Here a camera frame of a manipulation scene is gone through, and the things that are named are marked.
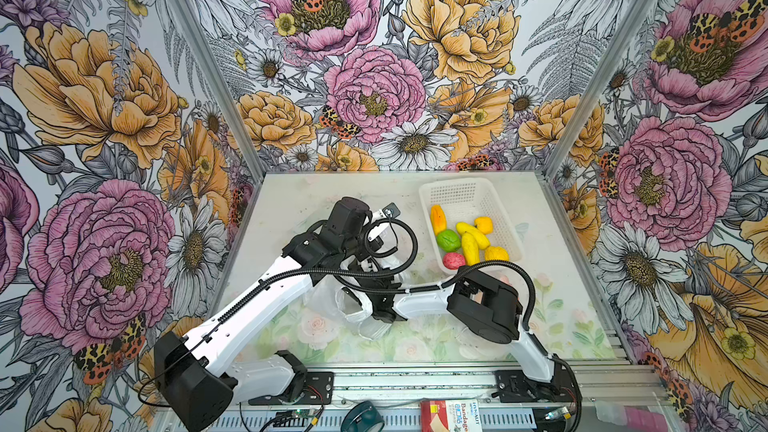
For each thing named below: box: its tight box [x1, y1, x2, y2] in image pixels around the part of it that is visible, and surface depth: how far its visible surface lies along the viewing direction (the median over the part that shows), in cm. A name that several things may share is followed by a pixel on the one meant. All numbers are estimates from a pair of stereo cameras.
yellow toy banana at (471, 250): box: [462, 231, 480, 266], surface depth 96 cm
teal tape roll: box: [341, 400, 385, 432], surface depth 65 cm
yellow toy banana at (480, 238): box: [456, 222, 491, 250], surface depth 100 cm
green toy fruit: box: [436, 229, 461, 253], surface depth 97 cm
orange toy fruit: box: [430, 204, 447, 235], surface depth 104 cm
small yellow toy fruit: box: [474, 216, 493, 234], surface depth 102 cm
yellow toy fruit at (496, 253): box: [485, 246, 510, 261], surface depth 94 cm
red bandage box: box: [420, 398, 483, 432], surface depth 69 cm
